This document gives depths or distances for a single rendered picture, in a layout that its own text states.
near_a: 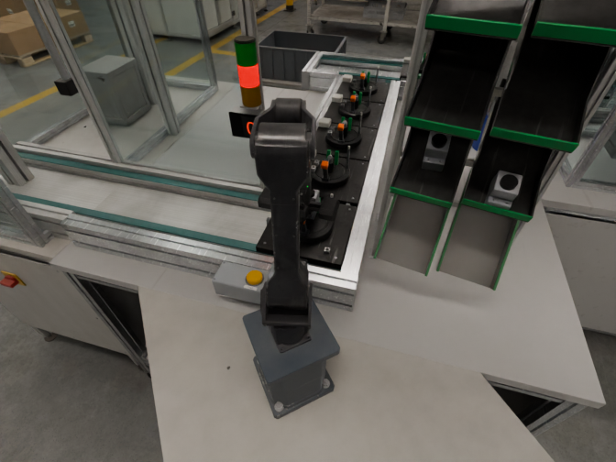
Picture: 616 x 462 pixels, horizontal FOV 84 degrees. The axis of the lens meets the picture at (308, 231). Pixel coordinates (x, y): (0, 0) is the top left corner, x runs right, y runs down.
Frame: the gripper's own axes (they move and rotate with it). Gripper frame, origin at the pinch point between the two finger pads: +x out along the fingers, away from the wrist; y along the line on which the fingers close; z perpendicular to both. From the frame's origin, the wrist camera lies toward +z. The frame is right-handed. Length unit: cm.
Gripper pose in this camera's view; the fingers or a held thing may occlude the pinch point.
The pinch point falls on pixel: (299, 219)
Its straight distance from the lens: 84.0
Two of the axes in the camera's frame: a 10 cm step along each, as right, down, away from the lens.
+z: -2.7, 6.7, -6.9
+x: 0.0, 7.2, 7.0
